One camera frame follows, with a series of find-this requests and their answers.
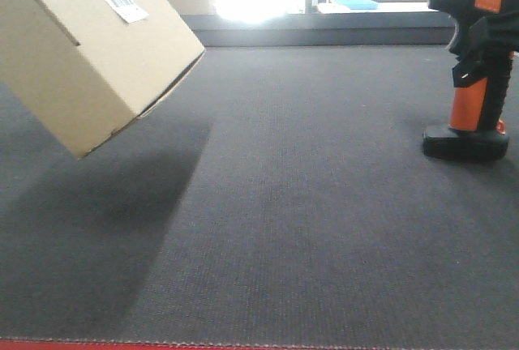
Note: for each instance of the black gripper finger scanner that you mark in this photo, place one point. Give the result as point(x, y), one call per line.
point(474, 44)

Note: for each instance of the orange black barcode scanner gun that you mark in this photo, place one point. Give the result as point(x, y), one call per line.
point(475, 131)

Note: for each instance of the brown cardboard package box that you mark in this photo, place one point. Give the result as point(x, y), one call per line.
point(84, 72)

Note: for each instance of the light blue flat object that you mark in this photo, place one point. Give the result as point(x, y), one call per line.
point(358, 5)

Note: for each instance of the dark grey fabric mat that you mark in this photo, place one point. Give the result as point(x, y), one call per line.
point(278, 198)

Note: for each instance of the white barcode label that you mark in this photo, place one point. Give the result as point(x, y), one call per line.
point(128, 10)

